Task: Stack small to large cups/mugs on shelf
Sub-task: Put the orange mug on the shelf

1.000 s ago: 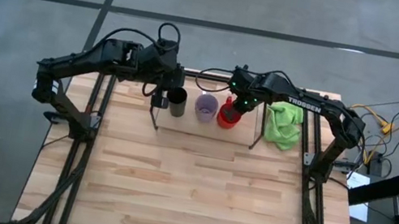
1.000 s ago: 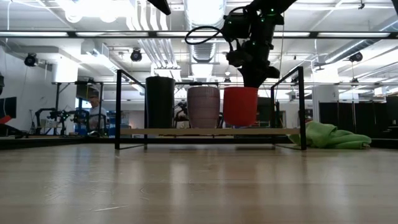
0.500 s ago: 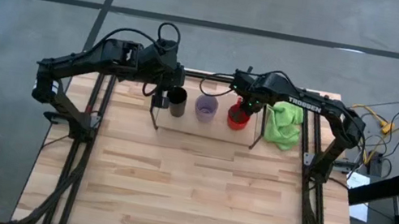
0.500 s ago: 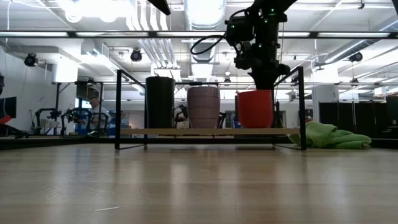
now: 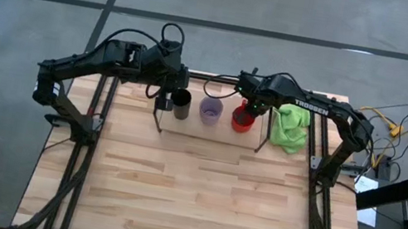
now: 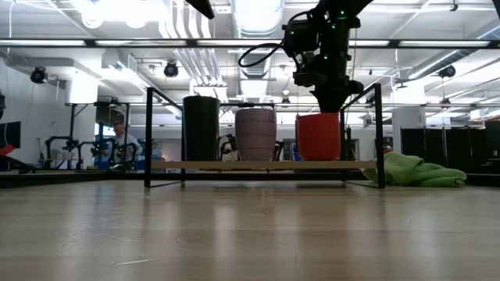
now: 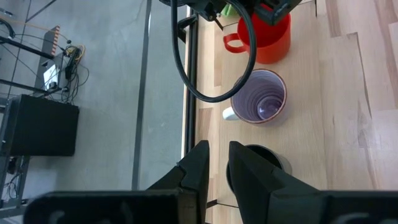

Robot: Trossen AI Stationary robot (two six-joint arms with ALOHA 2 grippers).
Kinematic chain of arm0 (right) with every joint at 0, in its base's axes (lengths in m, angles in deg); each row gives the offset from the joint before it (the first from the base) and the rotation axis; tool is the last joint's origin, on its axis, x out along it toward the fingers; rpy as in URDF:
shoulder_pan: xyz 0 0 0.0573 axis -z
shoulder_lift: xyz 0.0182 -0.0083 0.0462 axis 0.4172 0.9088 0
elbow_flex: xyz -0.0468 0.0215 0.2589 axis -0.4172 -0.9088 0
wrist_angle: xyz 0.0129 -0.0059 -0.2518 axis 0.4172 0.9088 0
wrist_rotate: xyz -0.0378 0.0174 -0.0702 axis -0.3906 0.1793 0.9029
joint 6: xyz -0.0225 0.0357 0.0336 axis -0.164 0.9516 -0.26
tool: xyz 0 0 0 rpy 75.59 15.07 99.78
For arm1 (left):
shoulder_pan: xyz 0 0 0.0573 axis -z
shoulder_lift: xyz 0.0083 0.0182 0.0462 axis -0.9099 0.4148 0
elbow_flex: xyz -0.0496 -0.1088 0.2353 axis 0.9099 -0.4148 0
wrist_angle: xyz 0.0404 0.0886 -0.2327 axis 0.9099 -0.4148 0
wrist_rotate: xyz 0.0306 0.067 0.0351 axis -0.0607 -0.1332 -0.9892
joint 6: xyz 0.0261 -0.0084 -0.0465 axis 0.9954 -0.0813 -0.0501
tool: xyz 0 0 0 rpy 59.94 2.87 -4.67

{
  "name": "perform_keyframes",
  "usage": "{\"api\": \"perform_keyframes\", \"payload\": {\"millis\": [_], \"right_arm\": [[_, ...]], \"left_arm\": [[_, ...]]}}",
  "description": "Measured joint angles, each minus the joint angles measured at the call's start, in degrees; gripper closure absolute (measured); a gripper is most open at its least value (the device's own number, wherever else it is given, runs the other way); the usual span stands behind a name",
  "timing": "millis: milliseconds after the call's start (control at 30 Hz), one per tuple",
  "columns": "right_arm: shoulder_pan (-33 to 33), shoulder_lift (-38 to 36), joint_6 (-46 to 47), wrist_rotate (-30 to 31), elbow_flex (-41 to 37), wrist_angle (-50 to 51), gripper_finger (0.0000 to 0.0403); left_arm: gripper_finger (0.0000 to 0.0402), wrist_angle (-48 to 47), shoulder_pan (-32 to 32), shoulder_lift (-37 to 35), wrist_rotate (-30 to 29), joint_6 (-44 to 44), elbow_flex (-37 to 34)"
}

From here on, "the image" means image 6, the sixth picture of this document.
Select black ceiling spotlight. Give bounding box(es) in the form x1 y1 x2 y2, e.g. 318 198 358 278
163 61 180 79
437 64 457 80
30 66 48 84

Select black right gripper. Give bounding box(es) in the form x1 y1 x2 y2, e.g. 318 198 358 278
292 52 365 114

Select person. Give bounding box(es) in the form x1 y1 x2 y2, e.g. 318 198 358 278
97 121 144 172

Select black cabinets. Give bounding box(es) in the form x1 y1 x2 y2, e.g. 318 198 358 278
400 123 500 176

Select black metal table frame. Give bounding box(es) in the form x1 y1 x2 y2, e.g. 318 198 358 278
0 37 500 189

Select black background robot rig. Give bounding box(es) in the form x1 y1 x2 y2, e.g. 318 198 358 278
42 101 142 172

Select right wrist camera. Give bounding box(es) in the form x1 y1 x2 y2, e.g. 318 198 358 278
281 18 320 59

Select tall black cup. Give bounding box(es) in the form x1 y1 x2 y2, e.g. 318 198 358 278
182 95 221 162

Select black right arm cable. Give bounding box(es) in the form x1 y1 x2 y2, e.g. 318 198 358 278
237 41 288 69

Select wooden shelf black metal frame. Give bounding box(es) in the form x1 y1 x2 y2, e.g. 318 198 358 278
143 83 387 190

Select dark wall monitor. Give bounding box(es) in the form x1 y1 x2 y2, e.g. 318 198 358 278
0 120 23 150

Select green cloth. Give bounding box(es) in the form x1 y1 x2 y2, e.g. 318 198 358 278
361 151 468 188

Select red mug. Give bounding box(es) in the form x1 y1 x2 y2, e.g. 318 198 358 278
295 112 342 162

